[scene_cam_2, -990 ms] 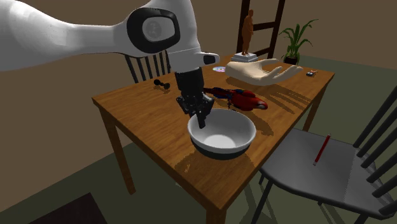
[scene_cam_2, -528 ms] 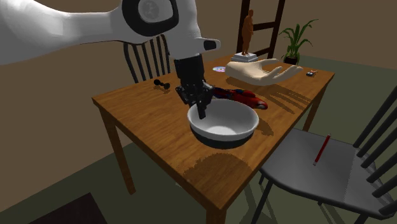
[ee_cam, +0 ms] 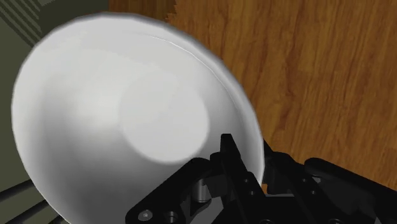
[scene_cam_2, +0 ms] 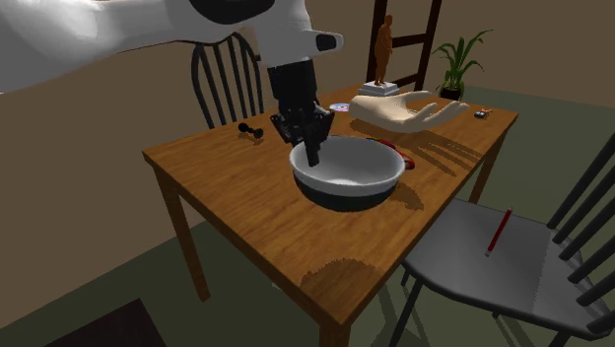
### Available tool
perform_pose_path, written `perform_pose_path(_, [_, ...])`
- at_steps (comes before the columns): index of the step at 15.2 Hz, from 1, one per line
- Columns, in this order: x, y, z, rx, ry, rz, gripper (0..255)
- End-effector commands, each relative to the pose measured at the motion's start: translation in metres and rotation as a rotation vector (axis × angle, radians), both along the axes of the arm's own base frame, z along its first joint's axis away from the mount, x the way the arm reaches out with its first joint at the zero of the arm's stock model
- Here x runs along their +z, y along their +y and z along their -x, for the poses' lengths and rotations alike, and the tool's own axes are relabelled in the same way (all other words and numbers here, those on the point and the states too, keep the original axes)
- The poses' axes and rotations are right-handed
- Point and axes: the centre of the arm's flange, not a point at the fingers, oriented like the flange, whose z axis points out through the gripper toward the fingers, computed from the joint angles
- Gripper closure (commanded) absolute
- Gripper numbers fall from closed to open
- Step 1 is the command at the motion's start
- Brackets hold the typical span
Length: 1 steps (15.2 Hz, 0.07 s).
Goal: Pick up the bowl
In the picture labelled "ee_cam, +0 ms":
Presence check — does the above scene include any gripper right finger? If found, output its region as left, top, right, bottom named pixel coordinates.
left=261, top=140, right=397, bottom=224

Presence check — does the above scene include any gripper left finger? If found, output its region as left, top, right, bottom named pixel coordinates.
left=125, top=133, right=267, bottom=224

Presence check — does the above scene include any white bowl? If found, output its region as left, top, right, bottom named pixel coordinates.
left=11, top=12, right=265, bottom=224

